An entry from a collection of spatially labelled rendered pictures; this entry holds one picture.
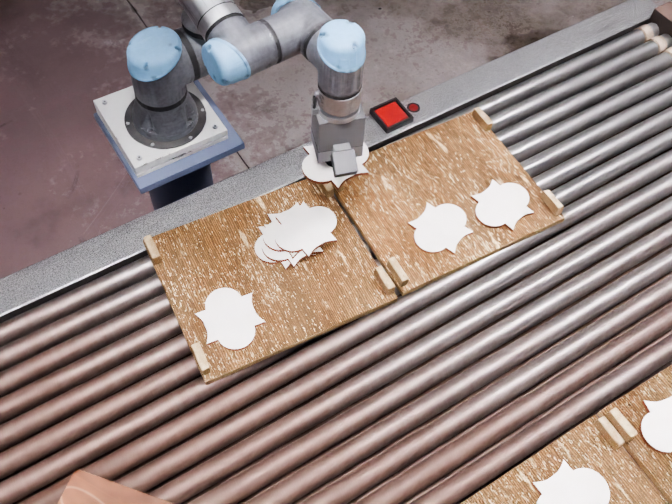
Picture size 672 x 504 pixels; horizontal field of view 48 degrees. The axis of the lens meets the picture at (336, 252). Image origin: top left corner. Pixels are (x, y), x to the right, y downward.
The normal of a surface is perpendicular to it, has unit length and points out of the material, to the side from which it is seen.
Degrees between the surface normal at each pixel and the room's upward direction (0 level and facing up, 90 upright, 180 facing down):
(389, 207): 0
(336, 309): 0
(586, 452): 0
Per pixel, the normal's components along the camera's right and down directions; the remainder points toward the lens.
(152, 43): -0.04, -0.46
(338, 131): 0.22, 0.82
